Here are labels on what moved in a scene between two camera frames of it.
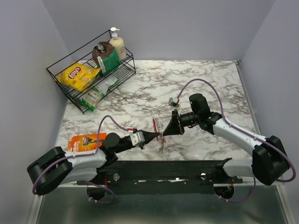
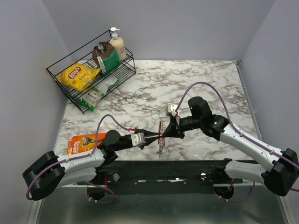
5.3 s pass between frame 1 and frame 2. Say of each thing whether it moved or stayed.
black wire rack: stayed
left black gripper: stayed
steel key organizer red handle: moved
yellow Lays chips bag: stayed
